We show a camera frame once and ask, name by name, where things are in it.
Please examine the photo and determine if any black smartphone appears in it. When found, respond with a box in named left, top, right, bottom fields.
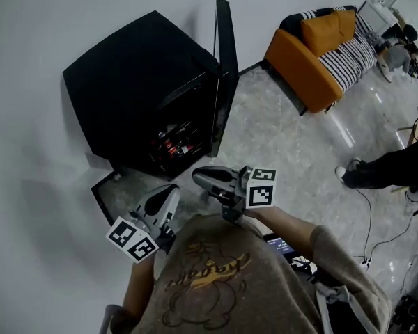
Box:
left=263, top=232, right=293, bottom=258

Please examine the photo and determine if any striped black white blanket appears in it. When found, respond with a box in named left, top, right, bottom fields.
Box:
left=280, top=5, right=379, bottom=93

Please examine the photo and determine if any grey harness strap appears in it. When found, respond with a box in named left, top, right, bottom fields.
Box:
left=311, top=276, right=355, bottom=334

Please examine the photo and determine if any black adapter cable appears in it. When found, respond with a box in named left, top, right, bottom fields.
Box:
left=353, top=185, right=374, bottom=261

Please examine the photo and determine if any person's brown printed shirt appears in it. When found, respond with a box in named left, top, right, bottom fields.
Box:
left=102, top=214, right=393, bottom=334

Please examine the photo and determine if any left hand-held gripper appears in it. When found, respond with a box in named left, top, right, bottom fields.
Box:
left=105, top=184, right=181, bottom=264

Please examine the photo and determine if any white cabinet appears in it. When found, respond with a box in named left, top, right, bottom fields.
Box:
left=357, top=0, right=400, bottom=31

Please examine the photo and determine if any person's left forearm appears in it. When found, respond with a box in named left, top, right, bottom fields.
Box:
left=121, top=252, right=157, bottom=324

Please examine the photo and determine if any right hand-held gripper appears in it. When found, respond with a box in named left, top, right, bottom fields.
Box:
left=192, top=166, right=277, bottom=228

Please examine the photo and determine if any large orange cushion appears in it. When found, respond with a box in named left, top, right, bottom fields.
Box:
left=300, top=12, right=341, bottom=54

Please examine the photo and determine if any orange sofa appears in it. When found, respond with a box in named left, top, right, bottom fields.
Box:
left=264, top=5, right=379, bottom=116

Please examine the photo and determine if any person's right forearm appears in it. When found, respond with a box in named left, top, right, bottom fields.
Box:
left=243, top=206, right=318, bottom=249

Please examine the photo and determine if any thin black floor cable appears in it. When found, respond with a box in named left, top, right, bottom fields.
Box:
left=368, top=209, right=418, bottom=261

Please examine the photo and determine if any black mini fridge cabinet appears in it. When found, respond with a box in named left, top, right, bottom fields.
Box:
left=62, top=0, right=240, bottom=182

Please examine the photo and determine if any small orange cushion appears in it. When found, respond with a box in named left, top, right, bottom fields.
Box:
left=336, top=8, right=357, bottom=42

